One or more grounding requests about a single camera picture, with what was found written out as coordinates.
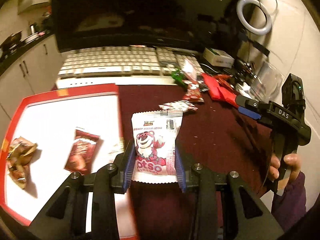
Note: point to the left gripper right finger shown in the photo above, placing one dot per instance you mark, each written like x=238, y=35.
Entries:
x=244, y=214

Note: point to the dark Manly Soulkiss snack packet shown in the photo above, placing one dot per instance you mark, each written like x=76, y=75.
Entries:
x=80, y=158

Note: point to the pink Lotso bear snack packet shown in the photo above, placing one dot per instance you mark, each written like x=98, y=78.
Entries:
x=154, y=135

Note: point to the large red snack packet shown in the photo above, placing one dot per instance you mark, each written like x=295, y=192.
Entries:
x=220, y=89

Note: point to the gold brown snack packet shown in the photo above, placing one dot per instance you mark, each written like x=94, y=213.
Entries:
x=18, y=160

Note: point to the small red snack packet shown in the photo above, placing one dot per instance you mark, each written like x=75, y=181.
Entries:
x=193, y=93

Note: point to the red crinkled snack packet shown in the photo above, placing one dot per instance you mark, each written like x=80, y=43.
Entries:
x=181, y=105

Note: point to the white snack packet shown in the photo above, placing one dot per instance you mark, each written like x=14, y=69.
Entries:
x=189, y=70

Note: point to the green snack packet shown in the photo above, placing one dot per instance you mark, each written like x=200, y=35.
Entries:
x=179, y=78

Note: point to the dark purple snack packet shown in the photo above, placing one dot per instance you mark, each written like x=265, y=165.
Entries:
x=202, y=85

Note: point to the purple sleeve forearm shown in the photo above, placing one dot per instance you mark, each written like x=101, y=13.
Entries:
x=289, y=208

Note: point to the person's right hand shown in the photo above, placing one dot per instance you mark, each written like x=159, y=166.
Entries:
x=293, y=164

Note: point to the clear plastic pitcher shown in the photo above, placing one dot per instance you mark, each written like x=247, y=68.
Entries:
x=266, y=86

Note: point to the dark red table mat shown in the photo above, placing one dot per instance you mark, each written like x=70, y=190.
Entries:
x=216, y=135

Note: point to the red white tray box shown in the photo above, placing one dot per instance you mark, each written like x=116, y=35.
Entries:
x=50, y=120

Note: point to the white medicine box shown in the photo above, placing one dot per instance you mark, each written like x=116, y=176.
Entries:
x=218, y=58

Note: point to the white computer keyboard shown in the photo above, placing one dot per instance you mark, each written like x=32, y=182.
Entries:
x=131, y=65

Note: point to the black TCL monitor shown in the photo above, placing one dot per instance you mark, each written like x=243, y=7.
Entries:
x=187, y=24

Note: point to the black motor with red wires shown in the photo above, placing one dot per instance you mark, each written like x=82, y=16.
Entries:
x=246, y=69

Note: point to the white ring light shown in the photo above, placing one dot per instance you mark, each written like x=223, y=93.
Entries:
x=263, y=29

